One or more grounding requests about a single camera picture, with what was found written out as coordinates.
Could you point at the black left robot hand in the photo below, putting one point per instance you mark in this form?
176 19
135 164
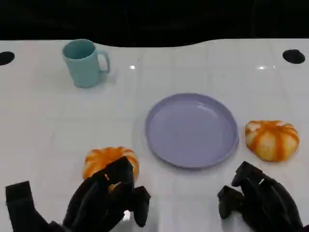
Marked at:
96 200

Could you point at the orange white toy bread roll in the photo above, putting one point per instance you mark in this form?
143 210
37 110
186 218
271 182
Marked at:
103 158
271 140

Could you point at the pale green mug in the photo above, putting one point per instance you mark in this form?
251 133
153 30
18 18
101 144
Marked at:
83 65

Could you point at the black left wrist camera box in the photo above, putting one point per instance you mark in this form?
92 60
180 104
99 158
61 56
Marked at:
20 203

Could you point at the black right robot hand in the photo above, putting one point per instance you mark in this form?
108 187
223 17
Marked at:
265 203

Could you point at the lilac plate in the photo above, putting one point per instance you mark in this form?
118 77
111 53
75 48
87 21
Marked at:
192 130

